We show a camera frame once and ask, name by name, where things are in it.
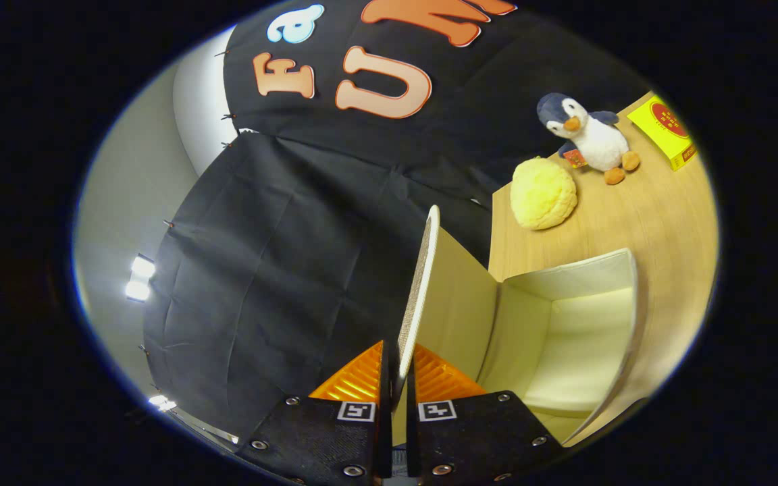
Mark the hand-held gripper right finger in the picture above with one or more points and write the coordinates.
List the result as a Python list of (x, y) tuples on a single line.
[(410, 388)]

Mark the row of small cloth clips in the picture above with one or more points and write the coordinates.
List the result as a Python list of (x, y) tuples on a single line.
[(228, 117)]

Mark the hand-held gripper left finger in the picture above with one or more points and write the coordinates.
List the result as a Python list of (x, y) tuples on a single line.
[(387, 391)]

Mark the yellow fuzzy plush toy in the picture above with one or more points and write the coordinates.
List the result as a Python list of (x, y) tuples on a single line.
[(543, 194)]

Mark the ceiling light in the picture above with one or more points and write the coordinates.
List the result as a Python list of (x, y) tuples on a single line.
[(161, 403), (139, 277)]

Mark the yellow box with red label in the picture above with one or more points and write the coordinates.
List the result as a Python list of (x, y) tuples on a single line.
[(662, 128)]

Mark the beige fabric storage box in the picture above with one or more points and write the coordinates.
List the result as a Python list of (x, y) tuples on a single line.
[(578, 337)]

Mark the penguin plush toy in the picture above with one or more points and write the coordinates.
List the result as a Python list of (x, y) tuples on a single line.
[(595, 138)]

